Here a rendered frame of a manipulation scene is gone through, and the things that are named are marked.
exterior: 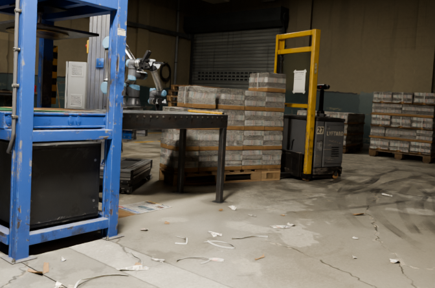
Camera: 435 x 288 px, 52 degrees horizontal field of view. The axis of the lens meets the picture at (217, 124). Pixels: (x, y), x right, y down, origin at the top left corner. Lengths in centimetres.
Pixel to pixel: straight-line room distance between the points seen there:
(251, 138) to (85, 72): 199
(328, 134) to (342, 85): 566
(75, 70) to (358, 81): 788
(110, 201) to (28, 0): 128
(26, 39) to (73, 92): 212
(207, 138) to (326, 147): 167
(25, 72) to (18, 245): 92
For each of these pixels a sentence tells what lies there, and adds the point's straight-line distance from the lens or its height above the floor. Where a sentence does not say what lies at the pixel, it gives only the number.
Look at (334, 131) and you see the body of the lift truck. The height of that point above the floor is 62.
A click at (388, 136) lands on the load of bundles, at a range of 919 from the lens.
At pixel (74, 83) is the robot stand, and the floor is 102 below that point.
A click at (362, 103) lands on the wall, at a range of 1111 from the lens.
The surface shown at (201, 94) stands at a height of 99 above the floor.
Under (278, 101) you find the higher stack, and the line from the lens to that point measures 537.
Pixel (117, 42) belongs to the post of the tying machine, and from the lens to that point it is 288.
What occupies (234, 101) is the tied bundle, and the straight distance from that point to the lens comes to 499.
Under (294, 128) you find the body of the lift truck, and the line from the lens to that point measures 588.
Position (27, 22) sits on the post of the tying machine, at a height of 127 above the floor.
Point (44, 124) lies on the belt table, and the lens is 279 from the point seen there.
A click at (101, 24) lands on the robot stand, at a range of 464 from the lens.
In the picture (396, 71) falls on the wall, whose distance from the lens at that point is 1091.
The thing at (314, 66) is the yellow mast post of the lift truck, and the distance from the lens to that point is 550.
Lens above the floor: 91
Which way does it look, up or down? 3 degrees down
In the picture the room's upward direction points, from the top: 3 degrees clockwise
